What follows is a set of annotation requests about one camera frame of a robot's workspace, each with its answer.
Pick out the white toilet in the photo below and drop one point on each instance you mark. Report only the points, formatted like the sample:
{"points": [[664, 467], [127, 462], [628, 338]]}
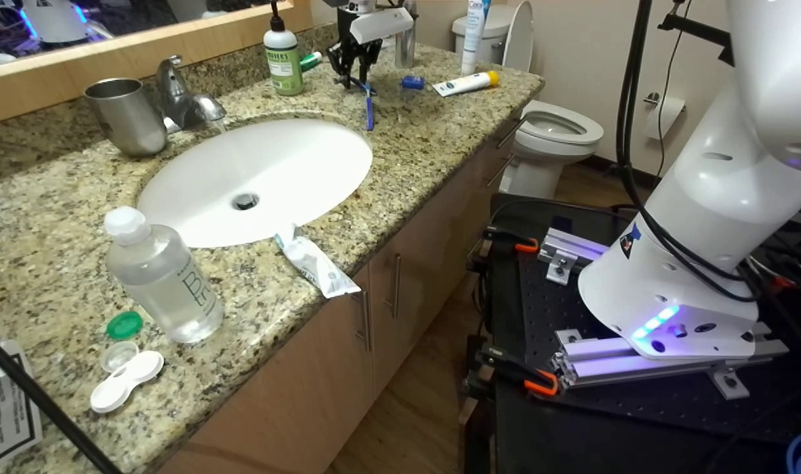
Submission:
{"points": [[549, 137]]}

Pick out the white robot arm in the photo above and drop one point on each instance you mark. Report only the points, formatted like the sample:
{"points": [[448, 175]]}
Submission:
{"points": [[733, 181]]}

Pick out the clear plastic bottle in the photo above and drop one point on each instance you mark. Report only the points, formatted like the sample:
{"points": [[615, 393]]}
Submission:
{"points": [[159, 275]]}

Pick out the wooden vanity cabinet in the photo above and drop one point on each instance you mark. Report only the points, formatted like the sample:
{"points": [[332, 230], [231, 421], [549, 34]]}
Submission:
{"points": [[293, 368]]}

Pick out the toilet paper roll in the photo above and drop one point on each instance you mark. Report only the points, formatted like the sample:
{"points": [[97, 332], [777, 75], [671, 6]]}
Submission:
{"points": [[661, 114]]}

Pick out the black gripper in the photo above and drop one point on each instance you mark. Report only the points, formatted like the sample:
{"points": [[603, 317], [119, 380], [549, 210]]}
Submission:
{"points": [[347, 59]]}

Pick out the tall white tube bottle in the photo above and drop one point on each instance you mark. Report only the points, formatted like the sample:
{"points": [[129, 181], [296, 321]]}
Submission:
{"points": [[471, 31]]}

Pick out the white contact lens case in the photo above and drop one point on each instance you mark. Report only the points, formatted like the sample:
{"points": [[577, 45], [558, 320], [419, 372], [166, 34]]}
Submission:
{"points": [[113, 391]]}

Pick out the green soap pump bottle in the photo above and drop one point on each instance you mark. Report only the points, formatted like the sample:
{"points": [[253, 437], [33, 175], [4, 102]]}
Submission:
{"points": [[282, 55]]}

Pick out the crumpled toothpaste tube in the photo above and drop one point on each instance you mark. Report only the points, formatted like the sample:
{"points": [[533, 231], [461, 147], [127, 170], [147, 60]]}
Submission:
{"points": [[314, 264]]}

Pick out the white oval sink basin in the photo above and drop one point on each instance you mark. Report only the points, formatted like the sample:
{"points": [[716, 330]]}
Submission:
{"points": [[250, 181]]}

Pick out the orange black clamp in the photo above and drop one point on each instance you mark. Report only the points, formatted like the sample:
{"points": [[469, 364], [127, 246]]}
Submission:
{"points": [[534, 383]]}

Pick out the stainless steel cup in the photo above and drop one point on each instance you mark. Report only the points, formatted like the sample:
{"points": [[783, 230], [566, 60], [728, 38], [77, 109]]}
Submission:
{"points": [[127, 116]]}

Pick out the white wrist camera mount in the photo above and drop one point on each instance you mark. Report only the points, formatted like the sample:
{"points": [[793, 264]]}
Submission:
{"points": [[380, 25]]}

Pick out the wood framed mirror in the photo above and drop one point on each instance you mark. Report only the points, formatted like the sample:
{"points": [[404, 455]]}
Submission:
{"points": [[60, 75]]}

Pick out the white tube yellow cap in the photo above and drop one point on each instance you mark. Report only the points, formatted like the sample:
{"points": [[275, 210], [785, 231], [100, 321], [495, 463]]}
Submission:
{"points": [[469, 83]]}

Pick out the white printed box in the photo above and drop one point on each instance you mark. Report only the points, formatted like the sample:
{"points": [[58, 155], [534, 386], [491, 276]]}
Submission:
{"points": [[18, 421]]}

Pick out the chrome sink faucet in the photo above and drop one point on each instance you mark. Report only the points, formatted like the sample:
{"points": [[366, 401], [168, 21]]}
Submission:
{"points": [[185, 109]]}

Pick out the blue bottle cap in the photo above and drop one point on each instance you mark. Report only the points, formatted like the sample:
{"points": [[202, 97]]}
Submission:
{"points": [[412, 83]]}

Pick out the green contact lens cap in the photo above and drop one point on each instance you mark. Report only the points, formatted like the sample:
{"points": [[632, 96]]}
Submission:
{"points": [[123, 324]]}

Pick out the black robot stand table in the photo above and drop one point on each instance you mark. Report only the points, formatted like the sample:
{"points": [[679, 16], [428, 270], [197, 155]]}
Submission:
{"points": [[671, 425]]}

